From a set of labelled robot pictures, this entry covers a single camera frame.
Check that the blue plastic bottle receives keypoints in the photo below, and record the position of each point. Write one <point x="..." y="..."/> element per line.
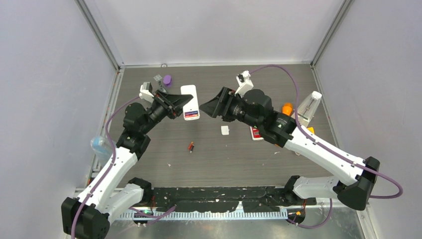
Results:
<point x="103" y="149"/>

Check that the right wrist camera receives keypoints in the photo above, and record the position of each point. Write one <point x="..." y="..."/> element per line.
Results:
<point x="245" y="83"/>

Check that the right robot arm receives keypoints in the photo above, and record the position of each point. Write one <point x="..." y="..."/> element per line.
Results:
<point x="353" y="178"/>

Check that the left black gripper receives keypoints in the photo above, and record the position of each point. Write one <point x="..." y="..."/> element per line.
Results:
<point x="172" y="104"/>

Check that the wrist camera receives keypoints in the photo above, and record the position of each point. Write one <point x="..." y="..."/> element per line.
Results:
<point x="145" y="92"/>
<point x="245" y="83"/>

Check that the yellow toy piece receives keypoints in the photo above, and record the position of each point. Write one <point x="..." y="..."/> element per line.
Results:
<point x="311" y="129"/>

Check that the purple plastic cup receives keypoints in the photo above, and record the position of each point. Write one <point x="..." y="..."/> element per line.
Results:
<point x="167" y="80"/>

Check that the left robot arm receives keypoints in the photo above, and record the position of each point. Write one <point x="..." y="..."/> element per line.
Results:
<point x="90" y="214"/>

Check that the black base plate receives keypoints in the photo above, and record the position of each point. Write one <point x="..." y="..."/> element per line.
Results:
<point x="225" y="199"/>

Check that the red and white remote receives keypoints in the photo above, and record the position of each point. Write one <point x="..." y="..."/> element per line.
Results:
<point x="255" y="134"/>

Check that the white battery cover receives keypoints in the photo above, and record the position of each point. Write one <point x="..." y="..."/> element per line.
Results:
<point x="224" y="130"/>

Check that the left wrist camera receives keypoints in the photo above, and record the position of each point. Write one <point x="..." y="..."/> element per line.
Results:
<point x="145" y="92"/>

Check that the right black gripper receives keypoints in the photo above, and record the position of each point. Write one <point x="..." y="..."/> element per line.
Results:
<point x="214" y="107"/>

